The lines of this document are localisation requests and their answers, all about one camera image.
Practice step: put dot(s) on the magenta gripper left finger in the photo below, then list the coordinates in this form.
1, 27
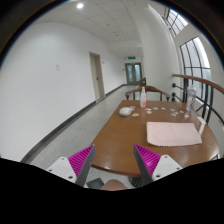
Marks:
74, 168

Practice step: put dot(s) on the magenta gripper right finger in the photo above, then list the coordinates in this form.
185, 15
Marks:
153, 166

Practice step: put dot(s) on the pink towel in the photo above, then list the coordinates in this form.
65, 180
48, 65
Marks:
167, 134

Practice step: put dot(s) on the round wooden table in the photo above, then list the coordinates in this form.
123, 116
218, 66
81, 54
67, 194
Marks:
115, 142

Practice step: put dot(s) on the white rounded pouch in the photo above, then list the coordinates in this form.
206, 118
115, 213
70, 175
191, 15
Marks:
125, 111

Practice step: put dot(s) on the pink spray bottle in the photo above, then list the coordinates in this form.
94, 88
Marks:
143, 98

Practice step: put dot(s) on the wooden chair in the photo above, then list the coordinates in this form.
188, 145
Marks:
150, 89

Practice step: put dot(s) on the clear plastic water bottle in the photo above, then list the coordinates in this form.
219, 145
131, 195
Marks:
191, 95

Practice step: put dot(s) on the wooden handrail with black balusters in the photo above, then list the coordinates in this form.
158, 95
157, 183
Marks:
205, 94

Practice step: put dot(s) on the grey double door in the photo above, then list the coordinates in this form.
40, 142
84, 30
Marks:
133, 73

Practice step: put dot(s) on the beige side door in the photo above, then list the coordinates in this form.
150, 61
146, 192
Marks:
97, 78

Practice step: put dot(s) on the green exit sign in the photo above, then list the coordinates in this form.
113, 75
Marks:
131, 58

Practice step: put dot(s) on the arched window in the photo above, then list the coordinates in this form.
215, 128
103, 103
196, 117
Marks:
194, 59

